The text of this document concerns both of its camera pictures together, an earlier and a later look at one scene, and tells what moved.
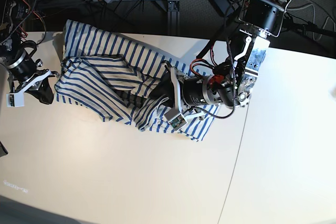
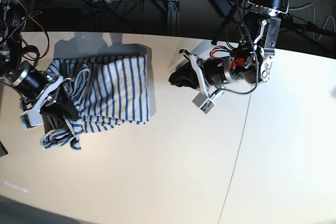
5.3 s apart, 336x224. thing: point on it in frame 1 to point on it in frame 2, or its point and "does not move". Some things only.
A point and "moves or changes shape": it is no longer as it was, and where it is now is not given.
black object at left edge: [3, 151] does not move
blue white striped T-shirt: [107, 73] moves or changes shape
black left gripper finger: [165, 89] to [185, 75]
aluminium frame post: [173, 17] does not move
